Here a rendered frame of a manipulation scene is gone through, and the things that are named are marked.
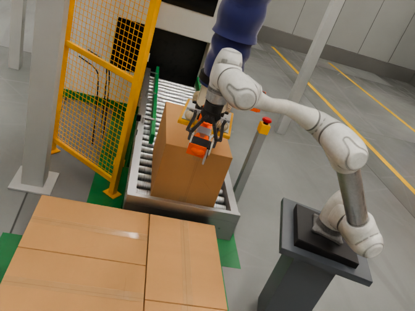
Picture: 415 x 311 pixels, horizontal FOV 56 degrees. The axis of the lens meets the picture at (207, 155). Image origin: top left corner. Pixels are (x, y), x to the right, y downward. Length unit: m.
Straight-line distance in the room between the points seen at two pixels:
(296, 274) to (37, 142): 1.96
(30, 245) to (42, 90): 1.18
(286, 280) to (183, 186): 0.82
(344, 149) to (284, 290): 1.13
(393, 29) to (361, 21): 1.07
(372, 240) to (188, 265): 0.91
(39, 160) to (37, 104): 0.45
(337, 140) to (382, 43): 11.44
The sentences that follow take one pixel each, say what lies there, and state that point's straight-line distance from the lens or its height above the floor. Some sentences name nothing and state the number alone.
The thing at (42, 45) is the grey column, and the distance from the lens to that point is 2.72.
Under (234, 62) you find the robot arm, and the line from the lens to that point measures 1.43.
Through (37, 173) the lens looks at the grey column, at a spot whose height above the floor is 0.14.
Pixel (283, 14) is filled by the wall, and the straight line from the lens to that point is 11.47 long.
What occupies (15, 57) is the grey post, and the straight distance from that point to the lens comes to 5.18.
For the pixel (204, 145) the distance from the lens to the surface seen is 1.57.
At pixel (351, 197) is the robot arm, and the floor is 1.20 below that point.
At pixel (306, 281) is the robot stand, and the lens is 2.41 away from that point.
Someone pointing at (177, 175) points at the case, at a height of 0.76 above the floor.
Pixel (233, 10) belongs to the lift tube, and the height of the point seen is 1.73.
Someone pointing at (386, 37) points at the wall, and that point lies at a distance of 13.01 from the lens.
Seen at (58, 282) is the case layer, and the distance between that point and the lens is 1.88.
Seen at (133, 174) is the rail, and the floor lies 0.60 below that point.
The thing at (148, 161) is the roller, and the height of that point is 0.55.
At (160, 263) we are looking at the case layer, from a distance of 2.03.
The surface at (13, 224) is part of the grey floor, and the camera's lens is 2.92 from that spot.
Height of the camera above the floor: 1.98
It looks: 28 degrees down
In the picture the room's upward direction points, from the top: 19 degrees clockwise
